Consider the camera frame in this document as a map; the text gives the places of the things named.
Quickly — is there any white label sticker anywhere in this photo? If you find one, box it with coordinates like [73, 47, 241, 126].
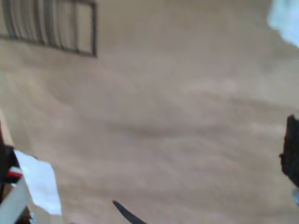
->
[14, 150, 63, 216]

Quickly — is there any white flat strip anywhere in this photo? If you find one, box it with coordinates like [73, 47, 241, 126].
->
[0, 177, 31, 224]

